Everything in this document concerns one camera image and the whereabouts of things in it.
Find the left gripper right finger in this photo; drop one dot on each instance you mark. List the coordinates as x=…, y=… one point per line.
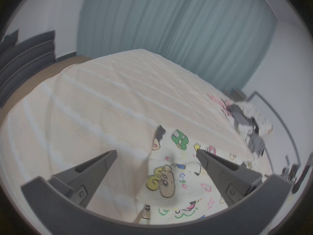
x=240, y=180

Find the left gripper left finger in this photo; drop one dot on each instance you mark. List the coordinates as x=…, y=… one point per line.
x=73, y=183

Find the white printed pyjama top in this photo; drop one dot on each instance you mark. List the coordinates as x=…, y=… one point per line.
x=176, y=194

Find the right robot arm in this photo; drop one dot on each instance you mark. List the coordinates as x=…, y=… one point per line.
x=303, y=172

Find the grey and white garment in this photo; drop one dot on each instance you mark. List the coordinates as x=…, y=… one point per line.
x=255, y=143

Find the black garment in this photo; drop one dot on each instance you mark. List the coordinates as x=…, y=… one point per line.
x=255, y=127

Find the white printed pillow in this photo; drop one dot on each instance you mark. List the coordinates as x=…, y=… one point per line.
x=259, y=121

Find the dark grey garment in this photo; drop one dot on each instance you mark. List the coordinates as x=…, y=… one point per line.
x=237, y=114

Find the bed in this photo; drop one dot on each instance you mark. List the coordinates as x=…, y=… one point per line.
x=97, y=106

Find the pink garment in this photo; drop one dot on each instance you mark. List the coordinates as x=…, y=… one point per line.
x=217, y=101

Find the grey bedside table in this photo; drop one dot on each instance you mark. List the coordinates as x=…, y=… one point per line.
x=236, y=94

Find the dark chest of drawers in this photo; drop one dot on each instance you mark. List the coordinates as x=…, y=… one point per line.
x=24, y=57

